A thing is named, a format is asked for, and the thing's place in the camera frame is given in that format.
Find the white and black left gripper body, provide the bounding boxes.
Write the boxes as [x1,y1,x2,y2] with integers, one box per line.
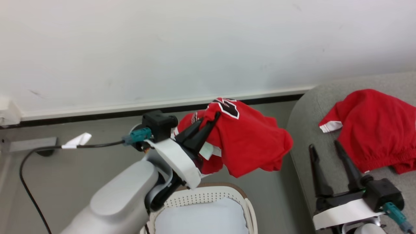
[145,137,204,190]

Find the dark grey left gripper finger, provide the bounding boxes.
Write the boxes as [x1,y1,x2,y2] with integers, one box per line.
[185,112,221,157]
[175,118,204,146]

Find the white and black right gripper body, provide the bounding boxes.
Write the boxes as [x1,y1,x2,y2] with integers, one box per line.
[313,190,386,231]

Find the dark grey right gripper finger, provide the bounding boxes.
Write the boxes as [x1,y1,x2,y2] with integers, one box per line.
[308,144,333,199]
[334,140,363,192]

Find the red basketball jersey number 23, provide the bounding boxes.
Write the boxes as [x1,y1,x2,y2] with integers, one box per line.
[172,97,294,179]

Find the red shorts with white trim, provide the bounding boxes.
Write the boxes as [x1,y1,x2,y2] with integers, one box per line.
[318,88,416,175]

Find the grey fabric sofa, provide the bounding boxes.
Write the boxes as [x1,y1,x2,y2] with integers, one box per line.
[286,71,416,234]

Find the white perforated plastic laundry basket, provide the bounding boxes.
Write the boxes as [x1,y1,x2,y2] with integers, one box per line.
[140,182,259,234]

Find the pale blue cloth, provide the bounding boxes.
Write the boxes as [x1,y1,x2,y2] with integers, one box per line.
[154,197,250,234]

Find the white and black baseboard strip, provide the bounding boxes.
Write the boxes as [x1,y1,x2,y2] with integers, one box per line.
[0,85,318,129]

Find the grey metal foot bar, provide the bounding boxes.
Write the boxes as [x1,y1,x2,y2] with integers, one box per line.
[0,136,59,154]

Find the teal left camera cable plug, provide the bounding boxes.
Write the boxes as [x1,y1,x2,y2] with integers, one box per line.
[123,127,152,146]

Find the teal camera cable plug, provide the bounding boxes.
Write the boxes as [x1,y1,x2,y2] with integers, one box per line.
[123,127,152,146]
[383,202,409,228]

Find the teal right camera cable plug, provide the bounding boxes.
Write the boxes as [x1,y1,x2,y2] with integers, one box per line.
[383,202,409,228]

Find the white paper cable tag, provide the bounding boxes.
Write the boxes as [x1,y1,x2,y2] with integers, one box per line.
[61,132,92,150]

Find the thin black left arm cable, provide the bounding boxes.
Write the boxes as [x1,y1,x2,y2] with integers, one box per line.
[19,140,125,234]

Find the white wall socket box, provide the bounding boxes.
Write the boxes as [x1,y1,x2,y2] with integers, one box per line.
[0,97,22,126]

